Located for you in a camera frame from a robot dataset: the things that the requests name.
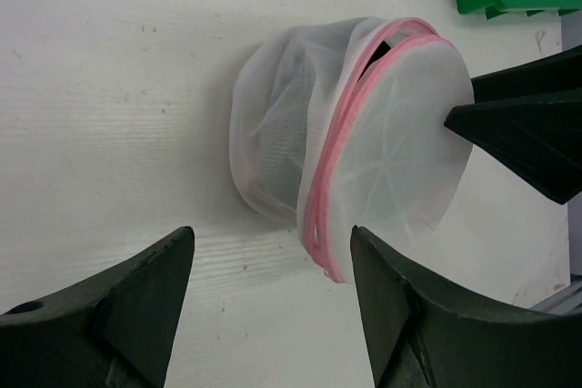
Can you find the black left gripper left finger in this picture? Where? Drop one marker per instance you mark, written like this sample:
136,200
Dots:
113,329

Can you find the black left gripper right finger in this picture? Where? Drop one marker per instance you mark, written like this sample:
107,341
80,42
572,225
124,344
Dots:
425,330

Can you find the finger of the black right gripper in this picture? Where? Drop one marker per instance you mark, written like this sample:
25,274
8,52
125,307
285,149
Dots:
537,137
556,73

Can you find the white mesh laundry bag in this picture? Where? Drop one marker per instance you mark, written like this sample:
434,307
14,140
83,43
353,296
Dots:
343,125

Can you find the aluminium mounting rail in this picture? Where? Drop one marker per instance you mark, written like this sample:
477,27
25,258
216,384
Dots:
566,301

